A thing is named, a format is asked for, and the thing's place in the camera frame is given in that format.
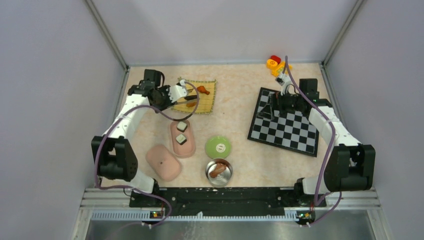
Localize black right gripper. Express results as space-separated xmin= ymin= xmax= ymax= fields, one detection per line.
xmin=258 ymin=87 xmax=304 ymax=120

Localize silver metal tongs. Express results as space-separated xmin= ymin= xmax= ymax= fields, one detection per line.
xmin=172 ymin=87 xmax=199 ymax=108

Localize dark seaweed roll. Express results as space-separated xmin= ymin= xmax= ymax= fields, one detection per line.
xmin=184 ymin=95 xmax=198 ymax=101

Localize orange fried food piece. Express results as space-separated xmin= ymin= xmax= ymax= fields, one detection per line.
xmin=186 ymin=101 xmax=198 ymax=108

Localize white rice sushi cube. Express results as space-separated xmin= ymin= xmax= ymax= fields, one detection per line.
xmin=175 ymin=134 xmax=187 ymax=145

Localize brown meat piece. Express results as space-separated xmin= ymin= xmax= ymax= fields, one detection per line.
xmin=209 ymin=162 xmax=227 ymax=178

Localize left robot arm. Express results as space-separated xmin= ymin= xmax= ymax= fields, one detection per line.
xmin=91 ymin=69 xmax=172 ymax=207

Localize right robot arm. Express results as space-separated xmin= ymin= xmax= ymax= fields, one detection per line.
xmin=259 ymin=74 xmax=376 ymax=206

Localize pink lunch box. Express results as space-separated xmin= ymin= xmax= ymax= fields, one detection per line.
xmin=169 ymin=120 xmax=196 ymax=159

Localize pink lunch box lid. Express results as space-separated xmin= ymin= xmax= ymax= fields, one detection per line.
xmin=145 ymin=144 xmax=182 ymax=182

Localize checkerboard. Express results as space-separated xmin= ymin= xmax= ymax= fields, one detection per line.
xmin=247 ymin=87 xmax=319 ymax=157

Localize yellow toy block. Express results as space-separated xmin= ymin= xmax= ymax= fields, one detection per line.
xmin=271 ymin=61 xmax=287 ymax=77

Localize orange chicken drumstick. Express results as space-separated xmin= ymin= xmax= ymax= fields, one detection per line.
xmin=196 ymin=85 xmax=210 ymax=95

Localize orange round toy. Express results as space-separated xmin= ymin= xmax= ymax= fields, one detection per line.
xmin=266 ymin=58 xmax=279 ymax=70

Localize red toy block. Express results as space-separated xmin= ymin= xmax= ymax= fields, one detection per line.
xmin=270 ymin=55 xmax=282 ymax=64

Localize green round lid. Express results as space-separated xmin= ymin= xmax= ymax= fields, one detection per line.
xmin=204 ymin=135 xmax=232 ymax=159

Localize round steel container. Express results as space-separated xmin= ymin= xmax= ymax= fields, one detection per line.
xmin=205 ymin=158 xmax=233 ymax=188

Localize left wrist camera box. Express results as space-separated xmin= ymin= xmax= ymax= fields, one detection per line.
xmin=168 ymin=79 xmax=188 ymax=103

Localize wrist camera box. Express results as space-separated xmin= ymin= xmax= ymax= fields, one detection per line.
xmin=168 ymin=79 xmax=188 ymax=103
xmin=275 ymin=73 xmax=292 ymax=87

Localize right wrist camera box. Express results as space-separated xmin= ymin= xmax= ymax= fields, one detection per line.
xmin=275 ymin=73 xmax=292 ymax=87

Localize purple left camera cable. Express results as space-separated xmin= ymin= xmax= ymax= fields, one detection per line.
xmin=94 ymin=81 xmax=201 ymax=229

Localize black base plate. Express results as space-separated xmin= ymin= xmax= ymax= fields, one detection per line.
xmin=129 ymin=187 xmax=314 ymax=217

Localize aluminium frame rail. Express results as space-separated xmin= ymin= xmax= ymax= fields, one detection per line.
xmin=71 ymin=187 xmax=394 ymax=240

